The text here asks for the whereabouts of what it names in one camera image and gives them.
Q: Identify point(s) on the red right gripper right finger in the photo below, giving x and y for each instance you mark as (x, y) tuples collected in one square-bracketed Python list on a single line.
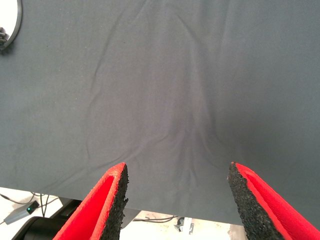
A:
[(272, 215)]

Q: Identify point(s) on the grey adapter box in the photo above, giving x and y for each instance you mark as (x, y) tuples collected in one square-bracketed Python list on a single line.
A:
[(17, 213)]

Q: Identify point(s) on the black rounded base cover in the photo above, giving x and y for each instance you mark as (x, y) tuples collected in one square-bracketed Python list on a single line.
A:
[(42, 228)]

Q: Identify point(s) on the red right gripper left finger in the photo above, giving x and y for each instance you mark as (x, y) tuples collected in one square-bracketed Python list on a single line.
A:
[(92, 215)]

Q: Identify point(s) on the round metal carrier plate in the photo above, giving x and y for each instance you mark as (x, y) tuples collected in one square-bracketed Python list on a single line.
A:
[(10, 17)]

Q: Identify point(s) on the small grey caster wheel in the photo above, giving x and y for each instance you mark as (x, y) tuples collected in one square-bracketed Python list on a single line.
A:
[(183, 223)]

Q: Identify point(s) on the dark grey table cloth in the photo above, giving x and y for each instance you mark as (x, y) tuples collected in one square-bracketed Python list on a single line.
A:
[(160, 87)]

